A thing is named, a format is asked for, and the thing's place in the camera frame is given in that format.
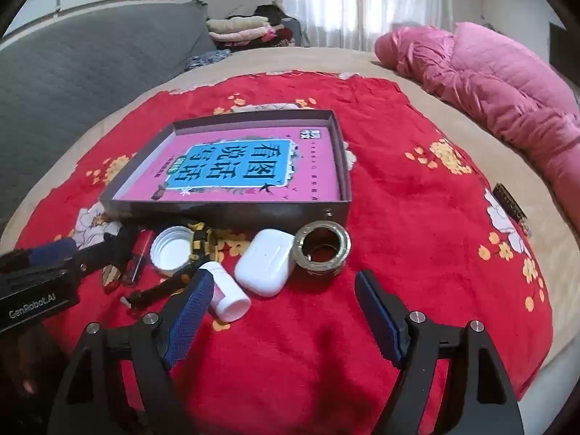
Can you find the black flat screen television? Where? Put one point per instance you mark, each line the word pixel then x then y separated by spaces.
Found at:
pixel 558 47

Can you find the white earbuds case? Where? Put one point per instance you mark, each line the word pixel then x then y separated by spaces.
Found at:
pixel 263 263

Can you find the black garment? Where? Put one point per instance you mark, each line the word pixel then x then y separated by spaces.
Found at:
pixel 269 12

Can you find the black and yellow wristwatch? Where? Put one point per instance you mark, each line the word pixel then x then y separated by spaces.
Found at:
pixel 158 291

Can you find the blue patterned cloth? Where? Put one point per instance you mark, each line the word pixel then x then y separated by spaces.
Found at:
pixel 208 60

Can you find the dark ridged bar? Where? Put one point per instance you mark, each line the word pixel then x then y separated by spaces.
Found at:
pixel 511 208

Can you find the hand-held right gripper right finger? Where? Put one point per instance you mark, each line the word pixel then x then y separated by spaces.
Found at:
pixel 376 312

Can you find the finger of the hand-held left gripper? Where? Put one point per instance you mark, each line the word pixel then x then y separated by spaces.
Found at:
pixel 54 250
pixel 111 249

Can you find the pink and blue book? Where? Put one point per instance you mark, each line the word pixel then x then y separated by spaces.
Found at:
pixel 226 163

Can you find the red lighter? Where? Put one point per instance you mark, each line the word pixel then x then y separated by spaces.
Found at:
pixel 142 247

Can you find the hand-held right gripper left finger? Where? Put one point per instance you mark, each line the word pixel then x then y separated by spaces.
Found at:
pixel 190 312

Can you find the dark red folded garment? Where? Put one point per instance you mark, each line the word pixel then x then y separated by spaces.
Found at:
pixel 281 38

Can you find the red floral blanket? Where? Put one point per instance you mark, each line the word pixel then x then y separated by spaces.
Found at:
pixel 408 235

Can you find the cream folded garment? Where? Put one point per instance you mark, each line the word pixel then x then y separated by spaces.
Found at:
pixel 235 23

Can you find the grey cardboard box tray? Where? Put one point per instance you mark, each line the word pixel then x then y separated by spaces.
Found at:
pixel 226 215

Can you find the white curtain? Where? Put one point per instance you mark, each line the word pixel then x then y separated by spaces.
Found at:
pixel 362 4

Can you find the white plastic lid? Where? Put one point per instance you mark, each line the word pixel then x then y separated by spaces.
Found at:
pixel 172 251

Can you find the beige bed sheet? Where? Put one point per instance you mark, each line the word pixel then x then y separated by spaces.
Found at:
pixel 294 61

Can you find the grey quilted headboard cover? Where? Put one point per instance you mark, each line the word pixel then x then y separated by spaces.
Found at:
pixel 68 77

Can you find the pink quilt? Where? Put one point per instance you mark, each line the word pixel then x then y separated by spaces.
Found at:
pixel 498 90

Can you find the white pill bottle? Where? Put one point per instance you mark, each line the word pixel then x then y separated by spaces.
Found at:
pixel 229 299

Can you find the pink folded garment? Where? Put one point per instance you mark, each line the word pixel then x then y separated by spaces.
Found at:
pixel 244 36

